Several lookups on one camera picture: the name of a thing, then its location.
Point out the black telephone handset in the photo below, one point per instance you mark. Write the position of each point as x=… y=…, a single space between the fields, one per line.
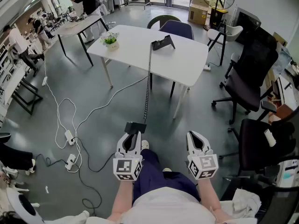
x=135 y=127

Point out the white power strip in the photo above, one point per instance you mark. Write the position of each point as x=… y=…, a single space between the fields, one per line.
x=44 y=81
x=70 y=162
x=207 y=67
x=69 y=137

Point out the white crumpled cloth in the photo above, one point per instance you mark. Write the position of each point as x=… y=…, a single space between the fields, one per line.
x=245 y=202

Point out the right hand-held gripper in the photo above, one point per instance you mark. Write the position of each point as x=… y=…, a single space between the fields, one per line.
x=204 y=164

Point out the brown cardboard box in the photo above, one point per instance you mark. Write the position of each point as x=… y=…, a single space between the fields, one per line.
x=198 y=10

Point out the person's white shoe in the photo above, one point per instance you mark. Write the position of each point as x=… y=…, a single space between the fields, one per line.
x=145 y=145
x=167 y=170

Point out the person's white shirt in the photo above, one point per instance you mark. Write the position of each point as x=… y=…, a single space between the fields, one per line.
x=168 y=206

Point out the white round device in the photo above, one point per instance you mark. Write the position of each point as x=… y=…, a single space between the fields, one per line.
x=23 y=206

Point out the black mesh-back chair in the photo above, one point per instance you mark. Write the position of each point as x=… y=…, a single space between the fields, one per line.
x=280 y=206

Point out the small potted flower plant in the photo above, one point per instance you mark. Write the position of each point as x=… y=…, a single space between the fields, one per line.
x=111 y=42

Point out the grey table with black legs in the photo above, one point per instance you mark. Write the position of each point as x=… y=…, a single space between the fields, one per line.
x=79 y=24

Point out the person's right forearm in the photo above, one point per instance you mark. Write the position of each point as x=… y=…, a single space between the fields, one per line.
x=208 y=195

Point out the white chair with black legs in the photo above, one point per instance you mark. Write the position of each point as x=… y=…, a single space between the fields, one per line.
x=216 y=35

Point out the black desk telephone base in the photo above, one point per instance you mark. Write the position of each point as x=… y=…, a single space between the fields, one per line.
x=162 y=43

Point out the white rounded table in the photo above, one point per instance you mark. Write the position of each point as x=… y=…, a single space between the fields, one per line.
x=163 y=59

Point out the white cardboard tube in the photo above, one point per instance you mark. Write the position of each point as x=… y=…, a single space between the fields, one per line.
x=269 y=137

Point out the dark round-back chair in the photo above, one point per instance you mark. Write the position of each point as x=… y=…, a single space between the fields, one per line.
x=154 y=20

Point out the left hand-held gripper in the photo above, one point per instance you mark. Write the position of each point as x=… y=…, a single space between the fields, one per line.
x=126 y=165

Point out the person's navy trousers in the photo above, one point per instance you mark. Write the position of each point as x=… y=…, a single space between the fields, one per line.
x=158 y=178

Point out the dark round stool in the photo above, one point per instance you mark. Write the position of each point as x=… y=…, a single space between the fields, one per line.
x=4 y=137

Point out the black headrest office chair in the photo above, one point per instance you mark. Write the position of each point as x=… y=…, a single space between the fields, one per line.
x=245 y=83

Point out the person's left forearm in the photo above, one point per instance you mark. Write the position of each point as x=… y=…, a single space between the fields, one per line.
x=122 y=195

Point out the black cabinet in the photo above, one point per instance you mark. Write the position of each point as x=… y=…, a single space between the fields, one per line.
x=247 y=24

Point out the black bin with yellow lid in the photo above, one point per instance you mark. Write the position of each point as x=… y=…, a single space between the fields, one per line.
x=218 y=17

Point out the white heater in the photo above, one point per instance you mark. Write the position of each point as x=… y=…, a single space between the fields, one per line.
x=109 y=4

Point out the person's left white shoe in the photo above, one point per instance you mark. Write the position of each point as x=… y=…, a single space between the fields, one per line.
x=145 y=145

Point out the navy upholstered chair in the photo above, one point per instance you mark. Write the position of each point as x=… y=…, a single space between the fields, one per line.
x=177 y=29

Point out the person's right white shoe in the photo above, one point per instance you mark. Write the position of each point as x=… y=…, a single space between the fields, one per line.
x=167 y=170

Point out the black mesh office chair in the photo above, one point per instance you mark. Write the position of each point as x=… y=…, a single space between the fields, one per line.
x=254 y=143

